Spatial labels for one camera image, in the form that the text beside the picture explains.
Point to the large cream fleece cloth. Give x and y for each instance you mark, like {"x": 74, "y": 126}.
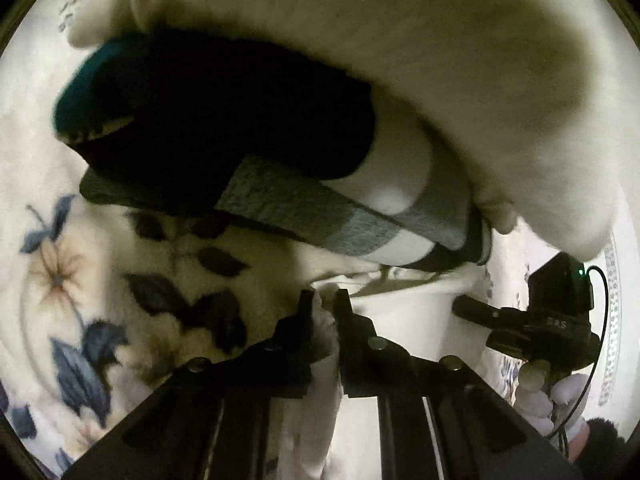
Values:
{"x": 400, "y": 50}

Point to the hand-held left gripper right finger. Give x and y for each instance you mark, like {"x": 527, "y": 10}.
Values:
{"x": 344, "y": 310}

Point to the white dotted cloth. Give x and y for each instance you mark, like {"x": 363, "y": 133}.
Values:
{"x": 615, "y": 320}

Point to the person's right hand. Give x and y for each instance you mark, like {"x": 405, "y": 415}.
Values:
{"x": 540, "y": 400}

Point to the grey white striped garment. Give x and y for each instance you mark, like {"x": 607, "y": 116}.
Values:
{"x": 390, "y": 210}

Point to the black and teal garment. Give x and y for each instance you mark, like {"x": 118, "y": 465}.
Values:
{"x": 225, "y": 110}

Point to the person's right forearm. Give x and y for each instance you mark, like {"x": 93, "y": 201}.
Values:
{"x": 602, "y": 440}

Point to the floral blanket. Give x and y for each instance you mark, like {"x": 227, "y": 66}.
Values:
{"x": 75, "y": 260}

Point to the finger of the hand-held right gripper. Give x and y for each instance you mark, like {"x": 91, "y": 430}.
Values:
{"x": 475, "y": 310}

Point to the small white garment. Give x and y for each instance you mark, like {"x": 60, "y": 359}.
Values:
{"x": 400, "y": 310}

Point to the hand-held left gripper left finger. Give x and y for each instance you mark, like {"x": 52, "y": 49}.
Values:
{"x": 303, "y": 310}

